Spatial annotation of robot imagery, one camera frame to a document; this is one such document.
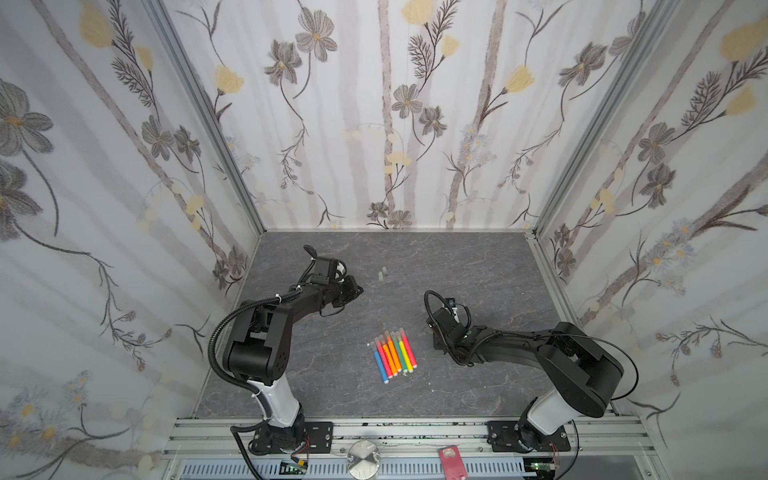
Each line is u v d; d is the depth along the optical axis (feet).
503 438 2.41
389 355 2.89
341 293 2.75
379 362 2.82
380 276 3.49
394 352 2.89
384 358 2.83
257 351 1.62
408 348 2.90
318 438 2.42
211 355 1.48
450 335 2.32
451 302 2.71
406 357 2.84
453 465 2.31
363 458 1.94
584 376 1.49
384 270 3.52
